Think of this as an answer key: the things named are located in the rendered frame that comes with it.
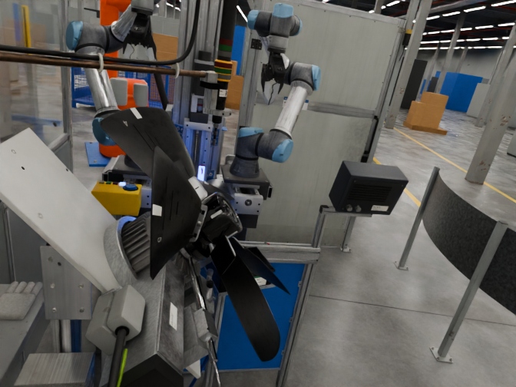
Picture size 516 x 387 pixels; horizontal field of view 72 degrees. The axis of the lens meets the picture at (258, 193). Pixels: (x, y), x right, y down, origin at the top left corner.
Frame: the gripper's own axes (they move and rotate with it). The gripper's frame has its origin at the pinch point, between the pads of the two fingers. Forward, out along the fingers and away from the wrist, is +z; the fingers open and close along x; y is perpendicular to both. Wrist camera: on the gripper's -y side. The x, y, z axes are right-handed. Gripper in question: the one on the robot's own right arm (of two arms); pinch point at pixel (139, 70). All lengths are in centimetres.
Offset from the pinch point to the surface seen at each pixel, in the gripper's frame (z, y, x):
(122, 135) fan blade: 10, -55, -3
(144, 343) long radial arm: 35, -94, -13
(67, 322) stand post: 54, -68, 7
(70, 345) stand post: 62, -69, 7
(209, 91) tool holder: -3, -53, -22
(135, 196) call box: 41.8, -19.5, -2.4
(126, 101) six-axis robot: 71, 324, 50
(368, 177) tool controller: 25, -22, -90
